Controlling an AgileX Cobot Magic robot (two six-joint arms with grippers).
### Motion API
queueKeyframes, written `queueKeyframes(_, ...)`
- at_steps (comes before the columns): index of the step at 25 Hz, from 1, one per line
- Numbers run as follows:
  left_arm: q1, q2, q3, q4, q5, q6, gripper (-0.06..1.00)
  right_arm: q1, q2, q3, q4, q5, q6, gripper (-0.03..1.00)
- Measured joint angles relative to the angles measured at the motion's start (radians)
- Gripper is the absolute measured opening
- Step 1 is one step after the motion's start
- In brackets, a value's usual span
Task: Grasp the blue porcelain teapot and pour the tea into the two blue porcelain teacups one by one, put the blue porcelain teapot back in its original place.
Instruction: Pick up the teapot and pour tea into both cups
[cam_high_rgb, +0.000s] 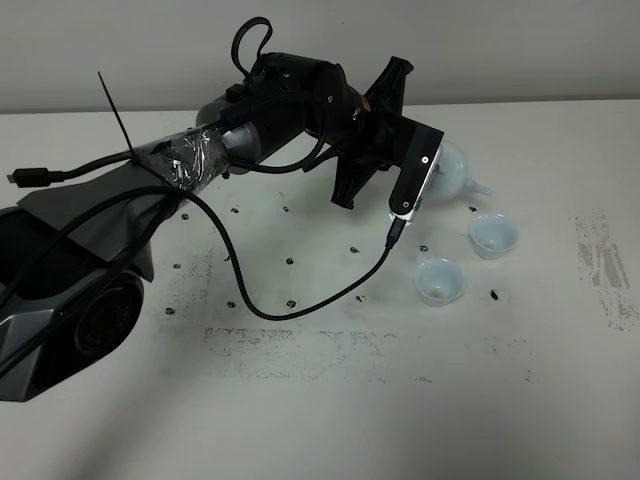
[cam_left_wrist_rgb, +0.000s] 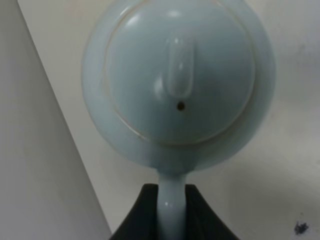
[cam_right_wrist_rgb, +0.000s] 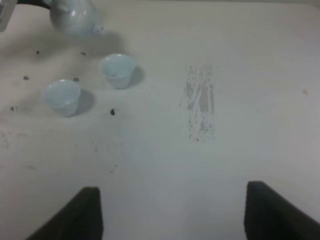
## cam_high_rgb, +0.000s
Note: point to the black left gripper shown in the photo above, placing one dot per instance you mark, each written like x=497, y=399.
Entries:
x=392, y=140

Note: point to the light blue porcelain teapot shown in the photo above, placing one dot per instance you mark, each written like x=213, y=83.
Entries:
x=452, y=178

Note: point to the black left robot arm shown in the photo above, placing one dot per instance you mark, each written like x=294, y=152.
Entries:
x=75, y=251

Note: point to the far light blue teacup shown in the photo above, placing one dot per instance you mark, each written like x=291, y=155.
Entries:
x=493, y=236

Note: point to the light blue teacup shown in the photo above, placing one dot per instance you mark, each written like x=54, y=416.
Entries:
x=493, y=236
x=439, y=281

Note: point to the near light blue teacup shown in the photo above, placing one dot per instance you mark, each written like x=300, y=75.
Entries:
x=439, y=281

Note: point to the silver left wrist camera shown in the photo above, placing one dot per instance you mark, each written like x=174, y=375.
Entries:
x=415, y=206

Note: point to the black cable tie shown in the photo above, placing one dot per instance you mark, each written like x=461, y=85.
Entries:
x=117, y=115

